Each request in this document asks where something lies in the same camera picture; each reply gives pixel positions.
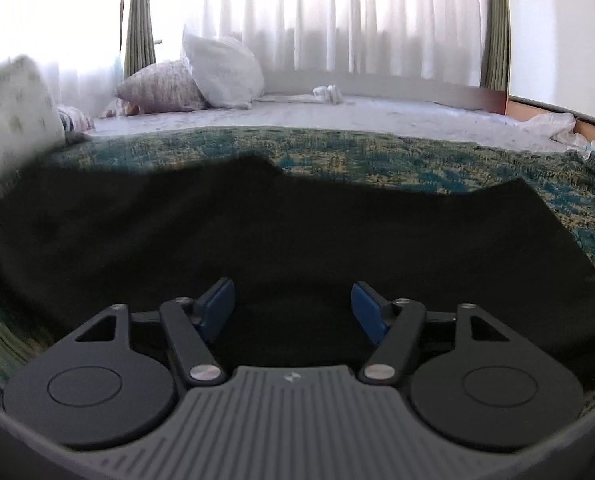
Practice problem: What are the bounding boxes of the black pants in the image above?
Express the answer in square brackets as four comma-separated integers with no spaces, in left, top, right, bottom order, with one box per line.
[0,155,595,411]

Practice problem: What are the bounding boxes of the small white cloth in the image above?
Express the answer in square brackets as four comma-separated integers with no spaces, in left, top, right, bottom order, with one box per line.
[312,84,345,105]

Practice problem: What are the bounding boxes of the white sheer curtain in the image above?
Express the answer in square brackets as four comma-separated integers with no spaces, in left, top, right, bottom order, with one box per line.
[147,0,493,91]

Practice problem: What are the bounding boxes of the blue paisley blanket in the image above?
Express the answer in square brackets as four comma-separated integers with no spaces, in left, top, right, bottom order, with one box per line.
[0,125,595,401]

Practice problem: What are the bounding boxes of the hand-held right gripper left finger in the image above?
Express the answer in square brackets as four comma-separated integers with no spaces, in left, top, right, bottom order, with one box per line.
[72,276,236,389]

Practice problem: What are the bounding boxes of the grey-green curtain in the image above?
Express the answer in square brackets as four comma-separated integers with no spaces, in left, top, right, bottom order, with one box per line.
[123,0,157,78]
[480,0,512,93]

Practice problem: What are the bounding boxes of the white grey-patterned pillow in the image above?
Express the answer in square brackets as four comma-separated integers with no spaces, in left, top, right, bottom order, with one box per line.
[0,55,68,186]

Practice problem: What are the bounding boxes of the white plastic bag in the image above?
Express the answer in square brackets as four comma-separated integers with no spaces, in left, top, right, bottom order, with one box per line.
[522,112,591,151]

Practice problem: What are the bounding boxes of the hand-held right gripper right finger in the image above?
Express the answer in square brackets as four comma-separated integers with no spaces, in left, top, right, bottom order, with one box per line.
[351,281,517,387]

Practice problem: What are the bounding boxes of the white bed sheet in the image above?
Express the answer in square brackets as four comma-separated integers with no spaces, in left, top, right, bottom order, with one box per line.
[80,92,583,153]

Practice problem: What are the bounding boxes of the striped cloth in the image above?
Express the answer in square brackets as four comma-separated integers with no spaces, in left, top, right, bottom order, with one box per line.
[57,105,95,133]

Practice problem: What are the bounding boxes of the floral pillow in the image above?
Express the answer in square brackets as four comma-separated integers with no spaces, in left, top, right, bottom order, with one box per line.
[116,60,210,114]

